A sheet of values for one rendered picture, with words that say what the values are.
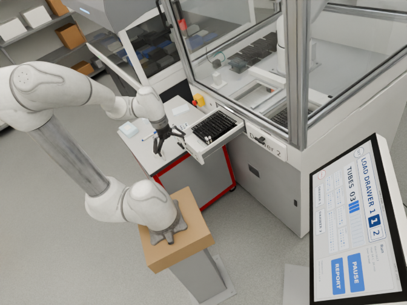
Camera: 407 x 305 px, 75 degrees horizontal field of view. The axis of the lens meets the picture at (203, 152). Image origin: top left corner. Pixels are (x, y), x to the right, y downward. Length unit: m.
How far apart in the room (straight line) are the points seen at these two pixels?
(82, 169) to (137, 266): 1.37
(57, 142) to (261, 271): 1.54
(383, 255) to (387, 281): 0.06
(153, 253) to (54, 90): 0.79
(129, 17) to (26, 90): 1.37
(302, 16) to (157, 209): 0.85
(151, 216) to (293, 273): 1.16
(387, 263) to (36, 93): 0.96
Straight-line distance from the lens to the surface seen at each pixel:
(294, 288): 1.96
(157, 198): 1.10
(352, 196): 0.98
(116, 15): 2.04
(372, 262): 0.85
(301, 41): 0.99
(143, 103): 1.25
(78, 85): 0.85
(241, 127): 1.58
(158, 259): 1.24
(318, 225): 1.04
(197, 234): 1.23
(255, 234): 2.14
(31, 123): 0.95
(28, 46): 5.37
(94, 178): 1.12
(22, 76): 0.81
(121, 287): 2.32
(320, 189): 1.10
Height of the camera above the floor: 1.91
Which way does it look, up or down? 44 degrees down
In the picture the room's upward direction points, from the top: 20 degrees counter-clockwise
